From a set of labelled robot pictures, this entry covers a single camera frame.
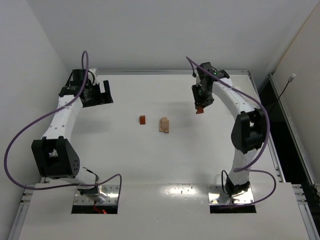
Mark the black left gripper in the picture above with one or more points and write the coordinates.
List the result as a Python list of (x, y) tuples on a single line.
[(99, 94)]

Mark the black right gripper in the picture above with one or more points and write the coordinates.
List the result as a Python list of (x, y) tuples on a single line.
[(203, 100)]

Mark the reddish arch wood block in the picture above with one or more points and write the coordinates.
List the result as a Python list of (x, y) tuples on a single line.
[(199, 110)]

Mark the small light wood cube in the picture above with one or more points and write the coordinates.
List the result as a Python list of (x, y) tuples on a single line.
[(164, 120), (165, 125)]

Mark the long light wood block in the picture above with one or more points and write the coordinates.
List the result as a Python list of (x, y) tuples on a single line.
[(168, 130), (161, 126)]

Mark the reddish brown wood block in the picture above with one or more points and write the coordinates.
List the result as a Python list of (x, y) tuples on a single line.
[(142, 119)]

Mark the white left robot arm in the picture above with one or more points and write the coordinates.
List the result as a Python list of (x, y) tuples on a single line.
[(53, 153)]

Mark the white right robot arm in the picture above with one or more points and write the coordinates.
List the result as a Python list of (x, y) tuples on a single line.
[(249, 131)]

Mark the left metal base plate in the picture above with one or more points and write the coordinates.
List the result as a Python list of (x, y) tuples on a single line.
[(103, 195)]

